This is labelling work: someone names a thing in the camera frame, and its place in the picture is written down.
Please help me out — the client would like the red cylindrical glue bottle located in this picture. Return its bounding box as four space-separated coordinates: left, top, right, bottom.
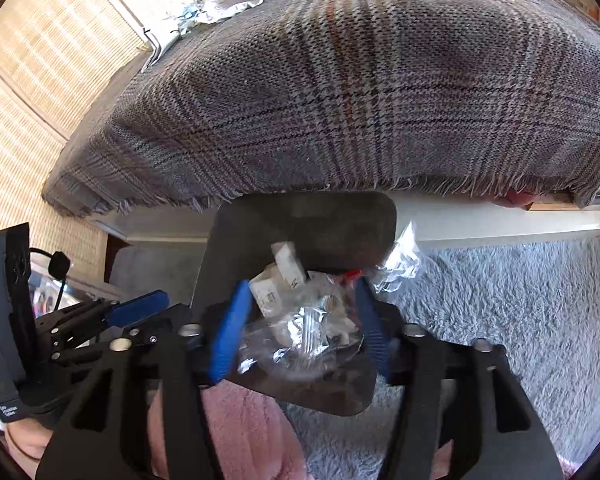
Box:
341 270 364 281

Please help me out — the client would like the small white torn carton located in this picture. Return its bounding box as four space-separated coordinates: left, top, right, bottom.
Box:
249 242 308 318

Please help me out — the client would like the clear plastic wrap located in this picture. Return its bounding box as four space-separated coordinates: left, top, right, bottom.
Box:
237 223 422 382

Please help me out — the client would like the blue white torn packaging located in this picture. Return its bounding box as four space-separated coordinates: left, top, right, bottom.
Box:
171 0 264 36

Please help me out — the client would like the black trash bin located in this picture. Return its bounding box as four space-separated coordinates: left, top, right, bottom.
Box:
192 193 396 416

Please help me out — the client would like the pink fuzzy clothing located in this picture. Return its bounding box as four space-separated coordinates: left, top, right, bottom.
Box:
144 378 311 480

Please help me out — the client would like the grey plaid tablecloth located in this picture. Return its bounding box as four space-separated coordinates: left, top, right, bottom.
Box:
42 0 600 217

